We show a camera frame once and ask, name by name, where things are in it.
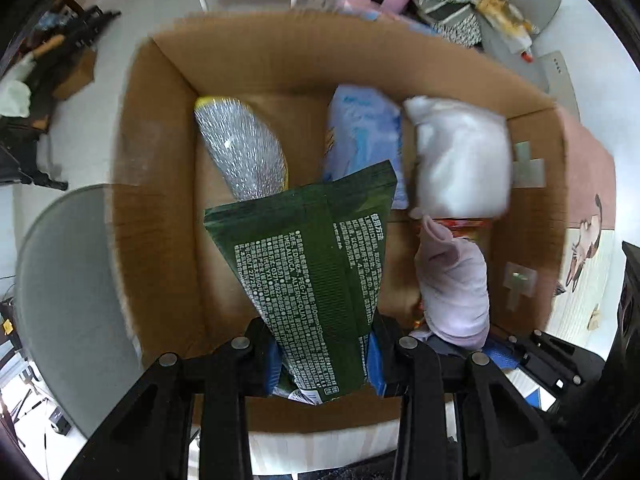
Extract dark green wipes pack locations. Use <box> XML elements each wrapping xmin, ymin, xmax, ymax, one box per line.
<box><xmin>204</xmin><ymin>162</ymin><xmax>397</xmax><ymax>405</ymax></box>

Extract white goose plush toy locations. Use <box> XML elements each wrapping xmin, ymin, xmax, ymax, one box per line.
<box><xmin>0</xmin><ymin>35</ymin><xmax>65</xmax><ymax>118</ymax></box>

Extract pink packaged bedding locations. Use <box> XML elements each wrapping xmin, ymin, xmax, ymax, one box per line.
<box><xmin>335</xmin><ymin>2</ymin><xmax>440</xmax><ymax>37</ymax></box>

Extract grey cushioned chair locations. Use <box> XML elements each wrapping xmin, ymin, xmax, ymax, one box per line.
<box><xmin>477</xmin><ymin>0</ymin><xmax>562</xmax><ymax>91</ymax></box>

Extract lilac towel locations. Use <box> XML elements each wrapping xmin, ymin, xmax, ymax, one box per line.
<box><xmin>408</xmin><ymin>212</ymin><xmax>492</xmax><ymax>352</ymax></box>

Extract white plastic soft pack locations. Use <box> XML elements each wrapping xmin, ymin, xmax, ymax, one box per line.
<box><xmin>404</xmin><ymin>96</ymin><xmax>512</xmax><ymax>220</ymax></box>

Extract cat shaped mat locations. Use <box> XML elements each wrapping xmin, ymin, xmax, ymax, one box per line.
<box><xmin>554</xmin><ymin>194</ymin><xmax>603</xmax><ymax>297</ymax></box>

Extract black white patterned bag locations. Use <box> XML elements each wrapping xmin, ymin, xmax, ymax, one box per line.
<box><xmin>412</xmin><ymin>0</ymin><xmax>484</xmax><ymax>49</ymax></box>

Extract round grey stool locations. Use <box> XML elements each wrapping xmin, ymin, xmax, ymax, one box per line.
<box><xmin>15</xmin><ymin>185</ymin><xmax>142</xmax><ymax>437</ymax></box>

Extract small brown cardboard box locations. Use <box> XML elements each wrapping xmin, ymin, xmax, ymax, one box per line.
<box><xmin>52</xmin><ymin>48</ymin><xmax>96</xmax><ymax>101</ymax></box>

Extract black tripod stands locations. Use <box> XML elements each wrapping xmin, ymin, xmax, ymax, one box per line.
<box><xmin>1</xmin><ymin>6</ymin><xmax>122</xmax><ymax>191</ymax></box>

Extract silver yellow foil pack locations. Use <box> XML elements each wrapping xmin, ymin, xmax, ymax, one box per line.
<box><xmin>194</xmin><ymin>96</ymin><xmax>288</xmax><ymax>200</ymax></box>

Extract yellow items on chair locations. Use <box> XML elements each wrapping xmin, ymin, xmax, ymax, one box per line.
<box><xmin>472</xmin><ymin>0</ymin><xmax>539</xmax><ymax>64</ymax></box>

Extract blue tissue pack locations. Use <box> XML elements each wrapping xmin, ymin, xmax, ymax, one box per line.
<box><xmin>322</xmin><ymin>84</ymin><xmax>409</xmax><ymax>210</ymax></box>

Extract pink fuzzy rug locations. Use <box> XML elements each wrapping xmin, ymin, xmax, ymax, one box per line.
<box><xmin>555</xmin><ymin>106</ymin><xmax>616</xmax><ymax>230</ymax></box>

